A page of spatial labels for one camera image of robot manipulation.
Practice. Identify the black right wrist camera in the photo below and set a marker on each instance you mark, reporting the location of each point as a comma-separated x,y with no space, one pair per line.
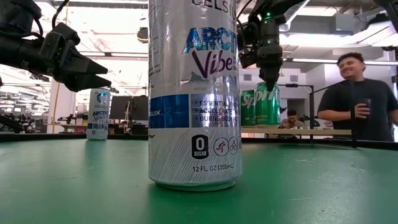
247,56

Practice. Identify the wooden shelf board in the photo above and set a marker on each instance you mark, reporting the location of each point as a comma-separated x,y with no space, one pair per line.
326,132

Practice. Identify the green Sprite can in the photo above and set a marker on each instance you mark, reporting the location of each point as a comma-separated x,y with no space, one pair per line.
247,109
268,109

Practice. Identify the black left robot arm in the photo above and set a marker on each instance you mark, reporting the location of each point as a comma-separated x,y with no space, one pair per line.
18,46

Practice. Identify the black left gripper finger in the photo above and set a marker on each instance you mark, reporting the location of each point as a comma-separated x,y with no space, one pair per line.
90,83
88,67

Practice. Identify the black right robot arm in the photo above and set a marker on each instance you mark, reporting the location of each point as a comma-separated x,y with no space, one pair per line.
280,6

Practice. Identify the white column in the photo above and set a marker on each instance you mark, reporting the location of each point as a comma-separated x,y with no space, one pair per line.
62,105

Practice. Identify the white Celsius can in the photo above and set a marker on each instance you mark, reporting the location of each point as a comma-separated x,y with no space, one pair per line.
192,124
98,118

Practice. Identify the person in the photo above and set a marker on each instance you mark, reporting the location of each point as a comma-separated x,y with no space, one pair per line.
291,119
367,102

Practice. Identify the black computer monitor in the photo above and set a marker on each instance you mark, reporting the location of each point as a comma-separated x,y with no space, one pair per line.
119,107
139,107

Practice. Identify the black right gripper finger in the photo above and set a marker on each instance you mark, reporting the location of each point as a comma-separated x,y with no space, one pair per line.
270,77

